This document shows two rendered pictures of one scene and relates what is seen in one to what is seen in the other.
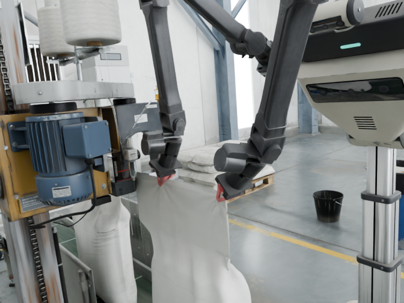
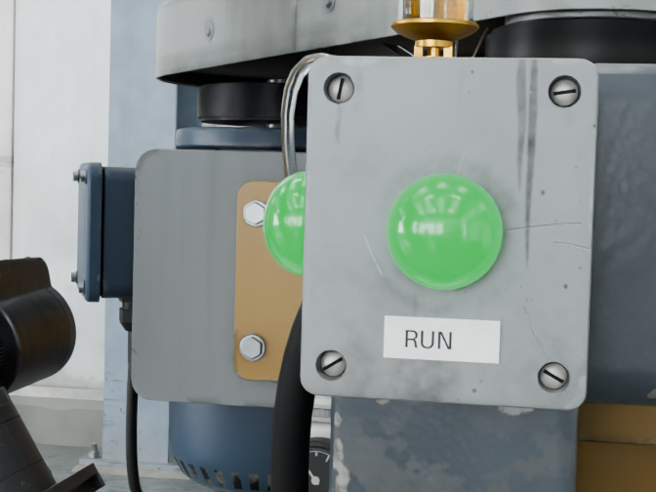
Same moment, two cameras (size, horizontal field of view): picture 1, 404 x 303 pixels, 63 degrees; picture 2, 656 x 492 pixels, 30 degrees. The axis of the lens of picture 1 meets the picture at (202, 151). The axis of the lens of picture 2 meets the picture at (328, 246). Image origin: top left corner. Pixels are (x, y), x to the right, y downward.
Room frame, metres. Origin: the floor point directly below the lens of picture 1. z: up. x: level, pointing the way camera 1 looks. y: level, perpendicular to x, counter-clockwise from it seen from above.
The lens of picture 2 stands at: (1.63, -0.12, 1.30)
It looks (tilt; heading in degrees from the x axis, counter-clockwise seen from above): 3 degrees down; 142
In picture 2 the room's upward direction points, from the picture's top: 2 degrees clockwise
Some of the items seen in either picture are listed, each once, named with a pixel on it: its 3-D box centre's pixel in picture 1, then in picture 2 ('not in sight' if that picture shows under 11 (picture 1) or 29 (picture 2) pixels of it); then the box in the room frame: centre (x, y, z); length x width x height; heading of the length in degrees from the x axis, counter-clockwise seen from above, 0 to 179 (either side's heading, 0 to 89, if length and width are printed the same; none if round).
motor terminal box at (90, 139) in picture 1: (88, 143); (133, 247); (0.88, 0.30, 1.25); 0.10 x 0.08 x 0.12; 157
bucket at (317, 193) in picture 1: (327, 206); not in sight; (3.17, -1.24, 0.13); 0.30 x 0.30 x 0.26
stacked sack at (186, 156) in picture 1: (198, 153); not in sight; (4.41, 0.06, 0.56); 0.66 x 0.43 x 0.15; 129
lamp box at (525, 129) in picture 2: not in sight; (451, 228); (1.38, 0.12, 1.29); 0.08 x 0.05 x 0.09; 42
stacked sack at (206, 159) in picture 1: (220, 156); not in sight; (4.11, -0.23, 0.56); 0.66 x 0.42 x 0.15; 132
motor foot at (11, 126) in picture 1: (35, 134); not in sight; (0.96, 0.48, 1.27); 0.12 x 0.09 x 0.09; 132
